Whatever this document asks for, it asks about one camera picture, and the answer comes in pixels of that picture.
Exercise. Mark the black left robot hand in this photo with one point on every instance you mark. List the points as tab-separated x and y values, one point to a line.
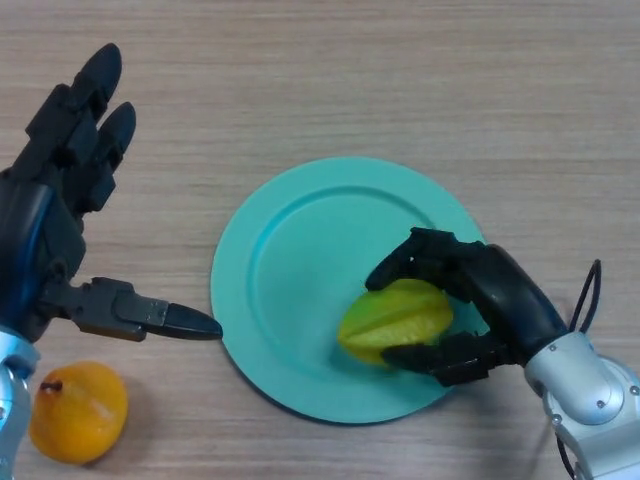
35	235

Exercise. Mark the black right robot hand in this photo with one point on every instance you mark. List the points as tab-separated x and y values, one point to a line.
500	300

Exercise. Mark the yellow starfruit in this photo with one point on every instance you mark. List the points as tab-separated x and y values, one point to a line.
395	320

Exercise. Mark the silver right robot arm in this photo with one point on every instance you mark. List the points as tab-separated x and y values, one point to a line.
587	400

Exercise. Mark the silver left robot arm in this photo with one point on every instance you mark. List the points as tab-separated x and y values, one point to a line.
12	395

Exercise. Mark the green round plate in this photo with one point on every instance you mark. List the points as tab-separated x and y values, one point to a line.
295	310

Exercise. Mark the orange pear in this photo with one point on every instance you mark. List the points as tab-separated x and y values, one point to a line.
80	412

